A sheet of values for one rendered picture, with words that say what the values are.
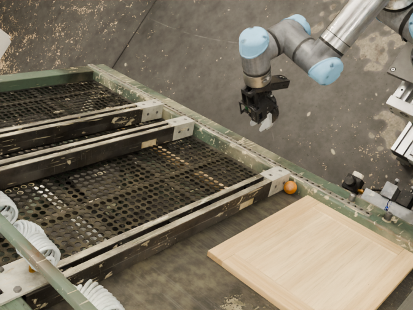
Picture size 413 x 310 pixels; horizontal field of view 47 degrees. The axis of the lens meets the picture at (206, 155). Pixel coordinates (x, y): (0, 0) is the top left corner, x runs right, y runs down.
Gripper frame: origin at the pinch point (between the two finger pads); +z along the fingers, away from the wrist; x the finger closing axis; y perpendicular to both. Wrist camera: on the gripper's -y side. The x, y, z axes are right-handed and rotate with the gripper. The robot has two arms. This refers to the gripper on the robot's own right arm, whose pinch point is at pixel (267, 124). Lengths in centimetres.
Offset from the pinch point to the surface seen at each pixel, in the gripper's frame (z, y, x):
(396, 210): 50, -29, 34
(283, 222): 30.1, 10.6, 13.7
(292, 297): 15, 33, 36
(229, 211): 24.1, 21.4, 0.0
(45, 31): 126, -42, -312
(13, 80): 22, 36, -124
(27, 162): 0, 59, -50
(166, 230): 4.9, 44.3, 0.9
